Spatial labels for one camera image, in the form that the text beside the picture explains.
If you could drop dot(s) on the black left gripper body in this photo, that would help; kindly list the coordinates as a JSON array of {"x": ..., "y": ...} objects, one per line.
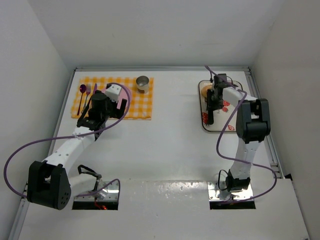
[{"x": 119, "y": 108}]

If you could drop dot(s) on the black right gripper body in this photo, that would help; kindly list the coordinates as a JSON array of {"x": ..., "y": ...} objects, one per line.
[{"x": 212, "y": 104}]

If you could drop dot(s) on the glazed donut bread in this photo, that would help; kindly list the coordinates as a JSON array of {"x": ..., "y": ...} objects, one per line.
[{"x": 204, "y": 90}]

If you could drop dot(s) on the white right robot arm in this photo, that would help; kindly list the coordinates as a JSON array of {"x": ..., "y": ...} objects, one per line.
[{"x": 253, "y": 124}]

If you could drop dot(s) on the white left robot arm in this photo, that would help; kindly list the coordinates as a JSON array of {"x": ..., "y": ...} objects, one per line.
[{"x": 49, "y": 183}]

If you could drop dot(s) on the strawberry print tray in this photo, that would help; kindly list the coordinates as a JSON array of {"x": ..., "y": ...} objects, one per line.
[{"x": 220, "y": 120}]

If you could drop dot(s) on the purple knife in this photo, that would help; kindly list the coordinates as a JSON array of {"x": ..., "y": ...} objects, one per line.
[{"x": 95, "y": 88}]

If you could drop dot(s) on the purple fork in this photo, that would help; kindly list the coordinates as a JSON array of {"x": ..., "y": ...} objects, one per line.
[{"x": 88, "y": 91}]

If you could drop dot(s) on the pink plate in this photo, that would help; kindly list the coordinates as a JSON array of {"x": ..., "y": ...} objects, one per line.
[{"x": 123, "y": 96}]

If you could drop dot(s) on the purple spoon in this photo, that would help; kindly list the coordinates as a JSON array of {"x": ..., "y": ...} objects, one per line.
[{"x": 82, "y": 90}]

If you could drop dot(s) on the orange checkered cloth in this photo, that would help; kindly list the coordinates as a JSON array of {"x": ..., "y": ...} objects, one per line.
[{"x": 141, "y": 105}]

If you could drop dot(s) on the metal cup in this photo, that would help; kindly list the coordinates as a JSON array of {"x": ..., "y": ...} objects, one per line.
[{"x": 142, "y": 84}]

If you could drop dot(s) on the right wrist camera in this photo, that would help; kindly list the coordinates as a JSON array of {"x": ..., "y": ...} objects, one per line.
[{"x": 221, "y": 81}]

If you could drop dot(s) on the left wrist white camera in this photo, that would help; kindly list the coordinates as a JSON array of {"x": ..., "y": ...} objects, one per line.
[{"x": 112, "y": 91}]

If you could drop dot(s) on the aluminium frame rail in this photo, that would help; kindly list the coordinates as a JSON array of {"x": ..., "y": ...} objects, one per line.
[{"x": 161, "y": 68}]

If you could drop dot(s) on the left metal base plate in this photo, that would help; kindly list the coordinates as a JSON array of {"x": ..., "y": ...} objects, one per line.
[{"x": 109, "y": 190}]

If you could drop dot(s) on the metal base plate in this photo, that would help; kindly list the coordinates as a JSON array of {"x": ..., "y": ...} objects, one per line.
[
  {"x": 217, "y": 195},
  {"x": 109, "y": 190}
]

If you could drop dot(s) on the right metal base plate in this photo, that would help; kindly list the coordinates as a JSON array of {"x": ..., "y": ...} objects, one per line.
[{"x": 217, "y": 195}]

